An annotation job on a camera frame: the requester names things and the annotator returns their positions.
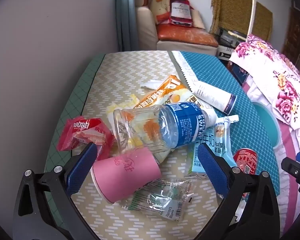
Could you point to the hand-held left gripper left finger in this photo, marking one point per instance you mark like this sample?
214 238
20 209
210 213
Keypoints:
82 170

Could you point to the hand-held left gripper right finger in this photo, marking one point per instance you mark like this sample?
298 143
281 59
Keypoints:
212 170

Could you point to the pink paper cup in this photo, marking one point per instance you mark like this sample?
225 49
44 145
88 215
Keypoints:
130 175

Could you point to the orange snack packet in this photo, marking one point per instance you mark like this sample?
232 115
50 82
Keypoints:
165 90

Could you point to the light blue milk packet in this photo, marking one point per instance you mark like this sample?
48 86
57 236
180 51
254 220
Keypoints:
220 140

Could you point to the red can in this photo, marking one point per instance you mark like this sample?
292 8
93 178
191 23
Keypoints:
245 158

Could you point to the red wafer wrapper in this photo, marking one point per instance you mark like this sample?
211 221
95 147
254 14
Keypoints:
82 130

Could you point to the clear bottle with blue label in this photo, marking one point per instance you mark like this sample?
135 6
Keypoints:
180 125

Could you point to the clear wrapper with green print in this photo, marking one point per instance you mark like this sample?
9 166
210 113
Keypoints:
160 200

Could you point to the green grid mat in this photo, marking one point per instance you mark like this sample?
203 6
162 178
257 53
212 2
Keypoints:
72 100

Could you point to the white tube with dark cap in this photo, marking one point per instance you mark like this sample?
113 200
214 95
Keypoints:
210 95

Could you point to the yellow and white paper wrapper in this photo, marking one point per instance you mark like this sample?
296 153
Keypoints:
126 102

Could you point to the floral pink blanket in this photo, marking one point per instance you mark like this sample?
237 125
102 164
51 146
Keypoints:
277 80

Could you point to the dark blue box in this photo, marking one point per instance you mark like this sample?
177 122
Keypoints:
240 73

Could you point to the white tissue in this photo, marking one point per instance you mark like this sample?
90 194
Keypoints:
152 83

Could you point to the silver electronic device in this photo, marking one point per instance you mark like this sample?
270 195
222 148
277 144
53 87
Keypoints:
225 52

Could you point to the dark wooden cabinet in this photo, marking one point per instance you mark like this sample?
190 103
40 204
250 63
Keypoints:
296 37

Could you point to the black electronic device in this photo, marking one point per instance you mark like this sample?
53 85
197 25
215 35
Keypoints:
230 36

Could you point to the orange seat cushion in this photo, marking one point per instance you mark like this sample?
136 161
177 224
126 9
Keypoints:
185 36

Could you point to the white pole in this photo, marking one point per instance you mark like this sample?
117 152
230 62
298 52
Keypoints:
251 20

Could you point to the beige pillow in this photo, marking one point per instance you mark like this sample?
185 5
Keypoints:
197 20

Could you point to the cream sofa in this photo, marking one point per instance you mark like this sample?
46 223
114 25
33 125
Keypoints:
145 27

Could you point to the grey curtain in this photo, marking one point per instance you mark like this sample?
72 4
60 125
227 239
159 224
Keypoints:
127 15

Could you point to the red gift bag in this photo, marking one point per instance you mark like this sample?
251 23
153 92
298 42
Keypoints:
181 10

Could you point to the yellow-brown patterned cloth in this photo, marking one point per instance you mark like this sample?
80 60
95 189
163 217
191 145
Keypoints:
230 7

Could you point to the yellow plush pillow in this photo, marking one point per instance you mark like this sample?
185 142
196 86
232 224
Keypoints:
158 7

